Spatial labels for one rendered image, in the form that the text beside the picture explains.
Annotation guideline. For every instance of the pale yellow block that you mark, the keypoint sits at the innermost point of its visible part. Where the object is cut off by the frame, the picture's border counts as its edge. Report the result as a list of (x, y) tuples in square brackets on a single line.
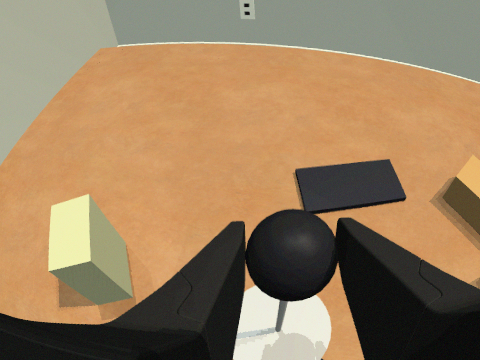
[(87, 253)]

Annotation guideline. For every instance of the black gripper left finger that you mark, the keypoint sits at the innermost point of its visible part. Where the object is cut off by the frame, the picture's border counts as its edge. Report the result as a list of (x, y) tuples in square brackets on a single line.
[(194, 316)]

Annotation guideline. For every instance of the dark grey flat rectangular slab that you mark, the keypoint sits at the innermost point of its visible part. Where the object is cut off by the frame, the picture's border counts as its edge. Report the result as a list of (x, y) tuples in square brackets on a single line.
[(338, 187)]

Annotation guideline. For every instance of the glass french press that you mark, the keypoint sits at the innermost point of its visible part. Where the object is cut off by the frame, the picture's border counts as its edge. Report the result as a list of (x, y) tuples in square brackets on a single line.
[(291, 255)]

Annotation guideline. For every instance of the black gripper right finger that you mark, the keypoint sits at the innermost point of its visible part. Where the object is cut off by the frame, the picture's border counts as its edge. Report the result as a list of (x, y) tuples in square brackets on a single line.
[(403, 307)]

